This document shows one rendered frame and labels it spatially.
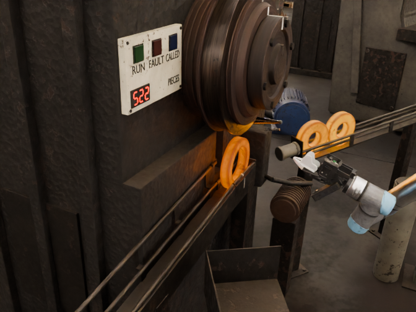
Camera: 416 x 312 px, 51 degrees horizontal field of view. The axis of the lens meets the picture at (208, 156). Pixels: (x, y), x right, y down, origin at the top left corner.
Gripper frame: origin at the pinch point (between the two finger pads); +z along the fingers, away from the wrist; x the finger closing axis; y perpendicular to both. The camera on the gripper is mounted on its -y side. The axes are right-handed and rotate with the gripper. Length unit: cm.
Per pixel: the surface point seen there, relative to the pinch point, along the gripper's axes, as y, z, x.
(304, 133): -1.1, 4.3, -27.8
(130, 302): -21, 15, 72
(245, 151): -2.4, 16.7, 7.5
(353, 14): 15, 33, -259
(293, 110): -57, 34, -186
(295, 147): -6.9, 4.6, -24.6
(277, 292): -11, -16, 51
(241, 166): -8.3, 15.7, 7.8
